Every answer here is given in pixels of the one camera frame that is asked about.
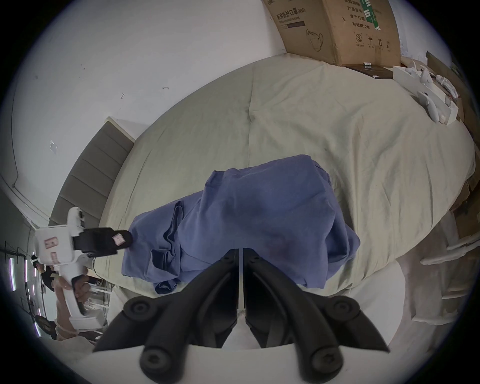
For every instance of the bed with beige sheet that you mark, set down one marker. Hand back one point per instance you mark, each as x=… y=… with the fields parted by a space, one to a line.
x=300 y=112

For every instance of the brown cardboard carton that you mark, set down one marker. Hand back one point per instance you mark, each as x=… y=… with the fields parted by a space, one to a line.
x=337 y=30

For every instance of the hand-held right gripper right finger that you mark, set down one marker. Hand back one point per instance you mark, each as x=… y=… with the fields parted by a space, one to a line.
x=270 y=300

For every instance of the blue shirt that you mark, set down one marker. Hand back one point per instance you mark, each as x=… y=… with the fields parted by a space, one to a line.
x=262 y=217

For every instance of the grey padded headboard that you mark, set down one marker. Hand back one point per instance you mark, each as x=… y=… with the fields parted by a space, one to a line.
x=88 y=180

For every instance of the white cloth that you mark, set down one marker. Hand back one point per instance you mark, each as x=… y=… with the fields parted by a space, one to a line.
x=423 y=292

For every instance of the dark flat box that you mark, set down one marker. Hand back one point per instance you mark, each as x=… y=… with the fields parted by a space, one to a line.
x=369 y=70

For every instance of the person's left hand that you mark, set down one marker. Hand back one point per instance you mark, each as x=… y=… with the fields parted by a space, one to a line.
x=83 y=290

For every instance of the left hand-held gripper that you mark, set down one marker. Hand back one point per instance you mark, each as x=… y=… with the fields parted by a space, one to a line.
x=52 y=243

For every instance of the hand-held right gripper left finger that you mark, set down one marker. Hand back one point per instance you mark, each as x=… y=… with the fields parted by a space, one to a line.
x=210 y=300

